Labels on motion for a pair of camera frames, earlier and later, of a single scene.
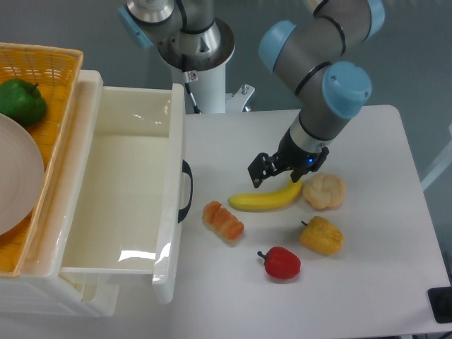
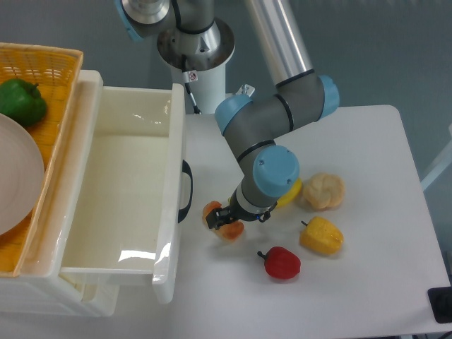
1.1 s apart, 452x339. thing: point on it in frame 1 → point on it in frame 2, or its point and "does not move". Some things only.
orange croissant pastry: [222, 223] does not move
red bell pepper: [280, 263] does not move
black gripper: [290, 155] → [219, 216]
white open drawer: [126, 214] does not move
